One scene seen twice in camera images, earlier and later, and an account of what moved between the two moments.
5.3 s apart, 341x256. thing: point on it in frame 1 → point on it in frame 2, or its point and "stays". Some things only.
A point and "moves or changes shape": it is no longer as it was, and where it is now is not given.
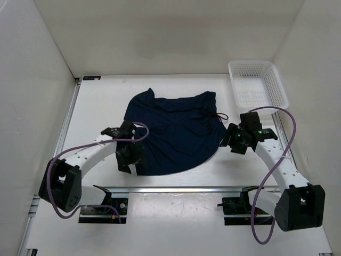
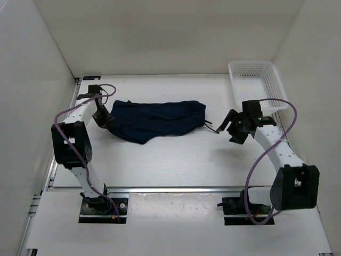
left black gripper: [122, 163] → [108, 119]
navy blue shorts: [183, 132] moves or changes shape
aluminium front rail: [173, 190] stays
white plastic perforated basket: [256, 85] stays
